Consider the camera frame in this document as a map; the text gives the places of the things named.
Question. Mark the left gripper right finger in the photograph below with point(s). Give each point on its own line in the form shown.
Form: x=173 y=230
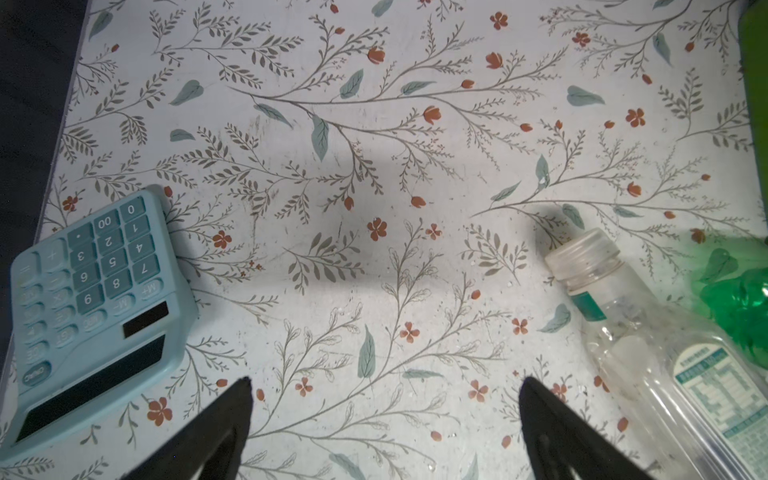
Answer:
x=561 y=445

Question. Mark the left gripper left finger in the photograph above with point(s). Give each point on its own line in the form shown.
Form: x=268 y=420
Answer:
x=208 y=447

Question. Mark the green bottle near bin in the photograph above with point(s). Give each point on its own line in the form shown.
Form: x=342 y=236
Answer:
x=739 y=307

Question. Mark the green bin with black liner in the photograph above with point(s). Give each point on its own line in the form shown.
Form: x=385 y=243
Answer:
x=752 y=29

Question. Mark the clear bottle green-white label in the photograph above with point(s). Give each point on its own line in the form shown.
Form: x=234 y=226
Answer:
x=698 y=403

